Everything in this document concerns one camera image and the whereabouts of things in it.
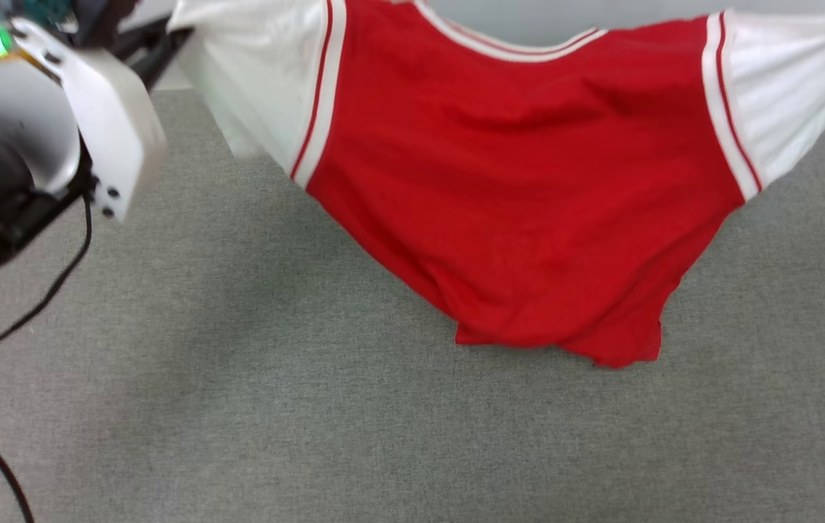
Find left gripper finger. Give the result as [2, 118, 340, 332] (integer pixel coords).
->
[116, 17, 192, 89]

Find red and white sports shirt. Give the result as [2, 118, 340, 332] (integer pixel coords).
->
[167, 0, 825, 370]

